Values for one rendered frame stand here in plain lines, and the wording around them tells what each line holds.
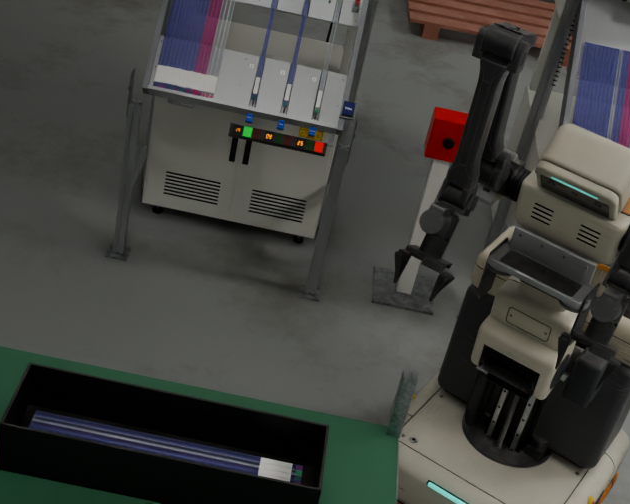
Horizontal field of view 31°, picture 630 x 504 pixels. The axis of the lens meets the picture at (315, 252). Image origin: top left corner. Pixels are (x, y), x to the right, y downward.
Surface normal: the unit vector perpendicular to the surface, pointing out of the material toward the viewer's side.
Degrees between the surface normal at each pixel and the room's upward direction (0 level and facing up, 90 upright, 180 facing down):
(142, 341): 0
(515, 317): 98
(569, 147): 42
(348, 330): 0
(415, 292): 0
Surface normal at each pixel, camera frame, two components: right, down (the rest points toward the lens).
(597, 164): -0.22, -0.35
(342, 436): 0.19, -0.81
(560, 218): -0.57, 0.48
